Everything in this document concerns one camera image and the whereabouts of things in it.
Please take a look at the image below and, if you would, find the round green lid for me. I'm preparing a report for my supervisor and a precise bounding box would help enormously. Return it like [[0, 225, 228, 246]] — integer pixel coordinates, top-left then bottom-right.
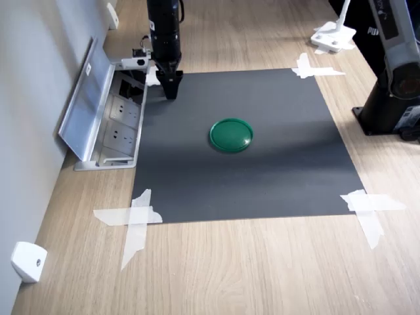
[[209, 117, 255, 154]]

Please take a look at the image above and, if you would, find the white tape cross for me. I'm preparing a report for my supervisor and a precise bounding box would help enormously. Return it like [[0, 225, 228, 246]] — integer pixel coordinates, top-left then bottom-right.
[[145, 63, 163, 88], [291, 52, 347, 80], [93, 188, 164, 272], [339, 189, 407, 251]]

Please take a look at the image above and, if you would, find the white power socket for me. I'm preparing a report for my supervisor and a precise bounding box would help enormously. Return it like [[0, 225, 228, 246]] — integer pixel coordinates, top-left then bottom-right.
[[102, 119, 138, 156], [109, 94, 141, 127]]

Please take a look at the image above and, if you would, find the dark grey mat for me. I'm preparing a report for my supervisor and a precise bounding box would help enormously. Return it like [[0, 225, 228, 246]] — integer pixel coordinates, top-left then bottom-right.
[[131, 68, 366, 225]]

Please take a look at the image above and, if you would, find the black bag with white print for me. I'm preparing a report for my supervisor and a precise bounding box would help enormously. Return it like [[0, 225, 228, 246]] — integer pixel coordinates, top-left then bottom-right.
[[347, 12, 385, 79]]

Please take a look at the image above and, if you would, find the small white camera box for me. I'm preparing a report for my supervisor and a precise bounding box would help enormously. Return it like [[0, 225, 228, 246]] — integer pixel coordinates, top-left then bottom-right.
[[121, 35, 154, 70]]

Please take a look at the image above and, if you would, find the small white bracket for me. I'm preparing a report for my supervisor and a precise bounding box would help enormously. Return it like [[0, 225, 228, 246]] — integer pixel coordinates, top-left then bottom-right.
[[106, 2, 120, 31], [10, 241, 49, 284]]

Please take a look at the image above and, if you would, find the aluminium cable duct lid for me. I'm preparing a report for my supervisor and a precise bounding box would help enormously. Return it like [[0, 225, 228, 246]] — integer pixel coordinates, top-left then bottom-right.
[[58, 37, 116, 162]]

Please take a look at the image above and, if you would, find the silver cable duct socket box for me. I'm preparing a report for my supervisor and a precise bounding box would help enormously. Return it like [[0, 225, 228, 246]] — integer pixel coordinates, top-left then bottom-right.
[[73, 61, 149, 172]]

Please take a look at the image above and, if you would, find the white camera stand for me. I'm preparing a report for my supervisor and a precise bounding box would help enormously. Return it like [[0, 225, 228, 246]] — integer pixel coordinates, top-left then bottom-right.
[[310, 0, 358, 55]]

